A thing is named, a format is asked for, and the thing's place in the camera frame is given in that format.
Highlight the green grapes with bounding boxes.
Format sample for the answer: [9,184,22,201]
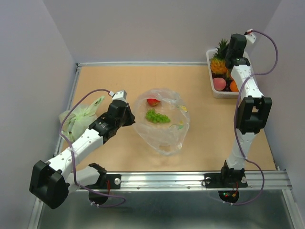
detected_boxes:
[145,109,171,124]

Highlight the aluminium front rail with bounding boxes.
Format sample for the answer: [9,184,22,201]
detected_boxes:
[39,170,293,191]

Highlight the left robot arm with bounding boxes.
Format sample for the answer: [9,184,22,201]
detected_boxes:
[29,99,135,209]

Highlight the clear plastic fruit bag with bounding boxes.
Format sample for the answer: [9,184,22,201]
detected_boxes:
[133,88,190,156]

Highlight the small pineapple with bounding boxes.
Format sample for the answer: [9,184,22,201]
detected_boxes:
[210,39,228,74]

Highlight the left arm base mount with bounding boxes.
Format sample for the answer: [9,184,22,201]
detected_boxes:
[82,173,122,190]

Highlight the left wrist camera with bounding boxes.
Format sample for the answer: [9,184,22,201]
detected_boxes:
[108,90,127,102]

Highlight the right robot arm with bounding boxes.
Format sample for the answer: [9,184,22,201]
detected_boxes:
[219,33,272,187]

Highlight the orange fruit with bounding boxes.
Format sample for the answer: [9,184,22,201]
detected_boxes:
[229,81,239,92]

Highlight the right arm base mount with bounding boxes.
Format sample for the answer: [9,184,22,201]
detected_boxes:
[204,172,248,188]

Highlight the white plastic basket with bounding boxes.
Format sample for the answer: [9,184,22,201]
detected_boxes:
[206,49,238,98]

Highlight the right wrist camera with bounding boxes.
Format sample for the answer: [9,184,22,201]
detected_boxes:
[244,29,256,44]

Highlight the pink peach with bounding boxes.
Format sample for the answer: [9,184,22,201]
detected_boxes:
[213,77,226,91]

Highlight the red apple in bag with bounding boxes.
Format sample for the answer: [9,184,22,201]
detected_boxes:
[146,98,160,107]

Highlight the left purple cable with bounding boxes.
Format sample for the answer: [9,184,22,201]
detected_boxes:
[59,89,126,208]

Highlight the green plastic bag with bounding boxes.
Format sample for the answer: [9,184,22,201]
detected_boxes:
[61,96,104,142]

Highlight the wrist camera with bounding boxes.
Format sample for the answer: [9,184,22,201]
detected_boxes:
[244,29,256,44]
[108,90,127,102]

